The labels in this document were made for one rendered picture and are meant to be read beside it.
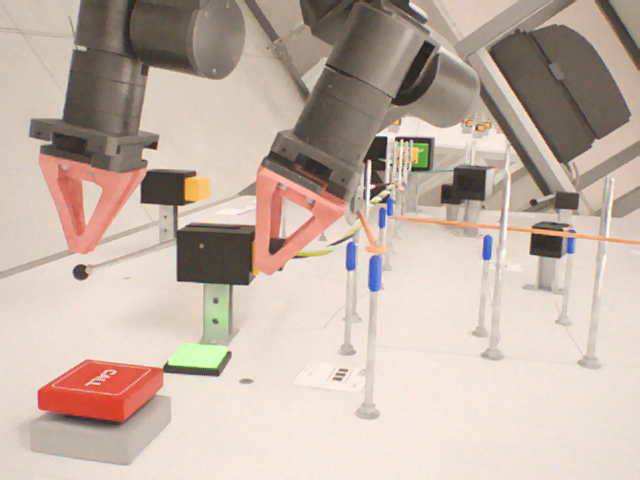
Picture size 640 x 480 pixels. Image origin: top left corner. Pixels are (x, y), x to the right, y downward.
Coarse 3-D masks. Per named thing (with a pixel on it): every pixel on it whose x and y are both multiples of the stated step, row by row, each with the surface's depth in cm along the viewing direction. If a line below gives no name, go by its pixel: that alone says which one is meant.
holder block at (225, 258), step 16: (192, 224) 55; (208, 224) 55; (224, 224) 55; (240, 224) 56; (192, 240) 52; (208, 240) 52; (224, 240) 52; (240, 240) 52; (192, 256) 52; (208, 256) 52; (224, 256) 52; (240, 256) 52; (192, 272) 52; (208, 272) 52; (224, 272) 52; (240, 272) 52
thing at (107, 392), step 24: (96, 360) 40; (48, 384) 36; (72, 384) 37; (96, 384) 37; (120, 384) 37; (144, 384) 37; (48, 408) 36; (72, 408) 35; (96, 408) 35; (120, 408) 35
